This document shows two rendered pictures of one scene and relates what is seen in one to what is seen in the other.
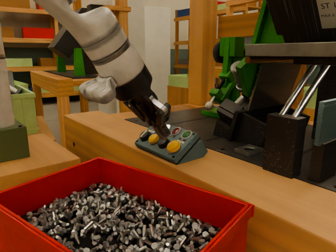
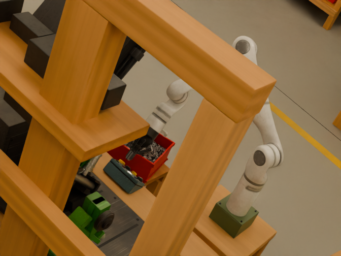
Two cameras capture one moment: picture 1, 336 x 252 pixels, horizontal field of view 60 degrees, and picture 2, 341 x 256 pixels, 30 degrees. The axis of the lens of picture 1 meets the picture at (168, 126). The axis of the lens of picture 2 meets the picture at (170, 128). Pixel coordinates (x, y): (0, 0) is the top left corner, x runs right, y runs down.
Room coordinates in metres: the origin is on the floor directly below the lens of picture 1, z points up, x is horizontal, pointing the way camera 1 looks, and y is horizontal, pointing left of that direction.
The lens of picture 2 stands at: (2.42, -0.74, 2.53)
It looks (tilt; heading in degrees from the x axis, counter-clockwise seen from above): 34 degrees down; 155
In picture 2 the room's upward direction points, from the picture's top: 24 degrees clockwise
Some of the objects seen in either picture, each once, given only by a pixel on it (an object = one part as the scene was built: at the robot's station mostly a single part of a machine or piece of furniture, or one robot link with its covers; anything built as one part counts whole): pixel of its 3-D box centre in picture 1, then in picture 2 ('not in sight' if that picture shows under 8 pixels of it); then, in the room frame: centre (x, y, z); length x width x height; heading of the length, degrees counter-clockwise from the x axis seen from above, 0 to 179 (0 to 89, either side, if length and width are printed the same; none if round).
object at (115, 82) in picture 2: not in sight; (95, 81); (1.03, -0.35, 1.59); 0.15 x 0.07 x 0.07; 38
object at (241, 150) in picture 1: (248, 149); not in sight; (0.63, -0.18, 0.90); 0.06 x 0.04 x 0.01; 128
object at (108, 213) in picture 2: (220, 52); (105, 221); (1.08, -0.19, 1.12); 0.07 x 0.03 x 0.08; 128
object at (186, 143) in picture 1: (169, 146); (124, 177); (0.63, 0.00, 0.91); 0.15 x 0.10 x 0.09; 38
